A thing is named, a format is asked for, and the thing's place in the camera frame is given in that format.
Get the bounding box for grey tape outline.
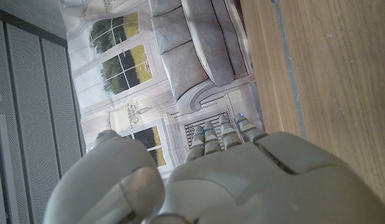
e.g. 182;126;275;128
271;0;308;139

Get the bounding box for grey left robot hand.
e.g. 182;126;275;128
42;113;385;224

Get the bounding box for printed living room backdrop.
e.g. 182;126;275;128
58;0;265;175

